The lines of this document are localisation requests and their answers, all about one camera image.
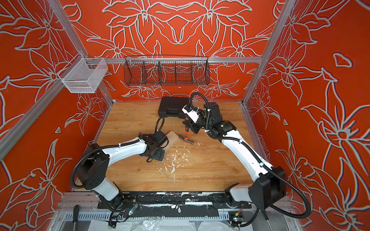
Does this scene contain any black plastic tool case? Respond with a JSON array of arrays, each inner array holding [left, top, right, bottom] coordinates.
[[158, 96, 189, 119]]

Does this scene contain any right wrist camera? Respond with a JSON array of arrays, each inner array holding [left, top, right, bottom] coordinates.
[[182, 104, 201, 123]]

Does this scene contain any black handled screwdriver left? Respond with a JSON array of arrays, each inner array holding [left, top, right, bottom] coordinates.
[[72, 205, 80, 223]]

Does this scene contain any light wooden block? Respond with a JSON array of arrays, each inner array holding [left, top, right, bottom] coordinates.
[[165, 131, 180, 150]]

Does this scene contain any black handled screwdriver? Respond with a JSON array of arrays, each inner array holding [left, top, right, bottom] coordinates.
[[261, 209, 273, 231], [72, 205, 80, 223]]

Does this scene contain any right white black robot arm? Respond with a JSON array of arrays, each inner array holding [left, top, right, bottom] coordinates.
[[182, 92, 312, 219]]

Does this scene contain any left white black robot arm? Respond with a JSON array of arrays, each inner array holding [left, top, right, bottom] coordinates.
[[70, 117, 169, 212]]

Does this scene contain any black wire wall basket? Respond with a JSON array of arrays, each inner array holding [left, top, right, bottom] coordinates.
[[123, 55, 211, 87]]

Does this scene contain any white mesh wall basket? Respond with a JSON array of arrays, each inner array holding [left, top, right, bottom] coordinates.
[[59, 58, 108, 93]]

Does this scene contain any orange black claw hammer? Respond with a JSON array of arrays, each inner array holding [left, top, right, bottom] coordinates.
[[178, 124, 194, 145]]

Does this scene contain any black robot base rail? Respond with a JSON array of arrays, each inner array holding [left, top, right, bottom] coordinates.
[[96, 191, 252, 210]]

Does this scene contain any black handled screwdriver right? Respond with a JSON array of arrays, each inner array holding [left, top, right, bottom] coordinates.
[[261, 209, 273, 231]]

